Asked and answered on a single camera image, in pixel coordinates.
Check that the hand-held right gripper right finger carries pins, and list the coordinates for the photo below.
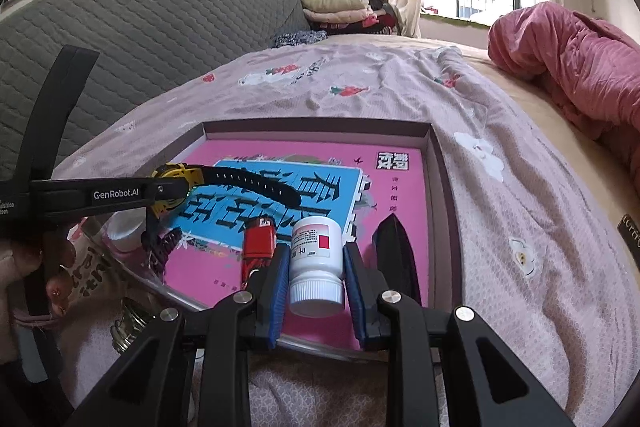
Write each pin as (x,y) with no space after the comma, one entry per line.
(356,297)

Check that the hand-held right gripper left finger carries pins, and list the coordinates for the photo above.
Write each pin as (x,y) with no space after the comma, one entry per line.
(277,297)

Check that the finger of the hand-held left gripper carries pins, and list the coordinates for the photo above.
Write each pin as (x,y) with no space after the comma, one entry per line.
(167,193)

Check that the white medicine bottle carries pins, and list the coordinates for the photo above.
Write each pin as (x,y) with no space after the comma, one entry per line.
(315,267)

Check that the red lighter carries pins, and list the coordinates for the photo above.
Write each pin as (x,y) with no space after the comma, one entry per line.
(257,242)

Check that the yellow and black wristwatch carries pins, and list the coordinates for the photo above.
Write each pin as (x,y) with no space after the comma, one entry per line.
(240,179)

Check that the shallow grey cardboard box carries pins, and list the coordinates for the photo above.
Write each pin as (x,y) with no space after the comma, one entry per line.
(320,129)

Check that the person's left forearm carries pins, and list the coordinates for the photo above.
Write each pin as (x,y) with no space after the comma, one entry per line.
(10,307)

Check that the person's left hand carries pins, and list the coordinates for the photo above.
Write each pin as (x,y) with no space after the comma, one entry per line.
(57,272)

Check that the black pointed case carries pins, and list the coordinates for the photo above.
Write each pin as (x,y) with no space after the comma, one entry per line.
(395,257)

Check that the white bottle cap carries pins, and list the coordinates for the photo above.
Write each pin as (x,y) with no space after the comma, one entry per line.
(125,229)

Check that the pink book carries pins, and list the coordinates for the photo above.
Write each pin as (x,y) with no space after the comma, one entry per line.
(390,187)

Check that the light bulb with metal base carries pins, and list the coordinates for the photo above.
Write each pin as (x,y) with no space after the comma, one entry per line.
(131,322)

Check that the strawberry printed bed sheet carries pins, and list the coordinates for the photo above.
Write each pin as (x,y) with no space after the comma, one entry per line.
(500,257)

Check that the grey quilted headboard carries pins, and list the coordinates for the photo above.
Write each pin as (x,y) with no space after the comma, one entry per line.
(150,32)

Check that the dark floral cloth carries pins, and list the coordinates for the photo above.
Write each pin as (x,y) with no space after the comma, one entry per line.
(300,39)

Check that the pink folded blanket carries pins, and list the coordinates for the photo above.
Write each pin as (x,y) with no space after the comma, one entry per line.
(340,18)

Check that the cream folded blanket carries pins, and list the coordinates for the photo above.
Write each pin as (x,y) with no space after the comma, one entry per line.
(332,3)

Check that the dark clothes pile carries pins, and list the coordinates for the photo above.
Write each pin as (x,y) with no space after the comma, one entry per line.
(382,14)

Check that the black fabric label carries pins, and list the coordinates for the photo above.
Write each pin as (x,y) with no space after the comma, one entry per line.
(632,234)

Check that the pink quilt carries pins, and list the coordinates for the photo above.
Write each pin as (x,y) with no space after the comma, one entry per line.
(575,52)

